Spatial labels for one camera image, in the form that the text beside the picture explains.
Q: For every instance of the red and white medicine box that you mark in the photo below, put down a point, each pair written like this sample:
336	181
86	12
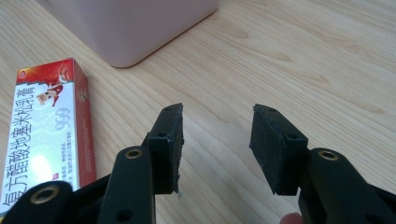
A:
46	124

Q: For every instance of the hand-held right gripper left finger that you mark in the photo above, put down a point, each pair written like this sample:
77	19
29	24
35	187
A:
166	146

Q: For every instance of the pink plastic storage box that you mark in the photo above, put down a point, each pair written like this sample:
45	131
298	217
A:
130	28

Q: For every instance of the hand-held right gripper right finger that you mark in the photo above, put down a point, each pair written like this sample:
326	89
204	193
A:
274	155

